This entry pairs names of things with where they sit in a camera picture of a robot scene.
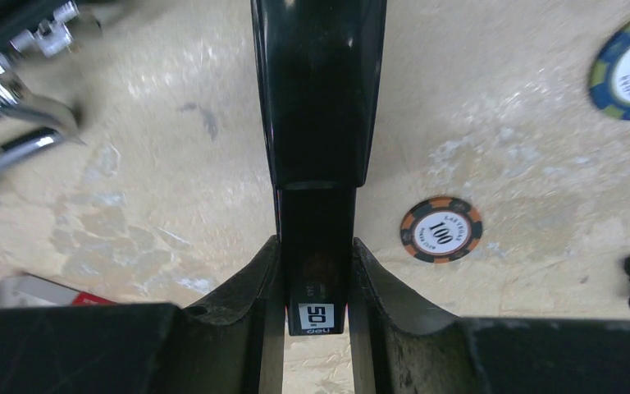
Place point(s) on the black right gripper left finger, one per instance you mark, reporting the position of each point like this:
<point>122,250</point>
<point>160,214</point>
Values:
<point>230,341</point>

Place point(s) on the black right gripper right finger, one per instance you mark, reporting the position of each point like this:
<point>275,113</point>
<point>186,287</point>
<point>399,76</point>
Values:
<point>403,343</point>

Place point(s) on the black stapler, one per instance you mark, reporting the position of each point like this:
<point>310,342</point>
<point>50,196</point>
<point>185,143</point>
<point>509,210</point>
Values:
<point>318,69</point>

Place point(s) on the right poker chip on table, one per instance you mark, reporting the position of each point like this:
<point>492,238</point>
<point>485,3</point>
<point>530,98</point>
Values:
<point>441,229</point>

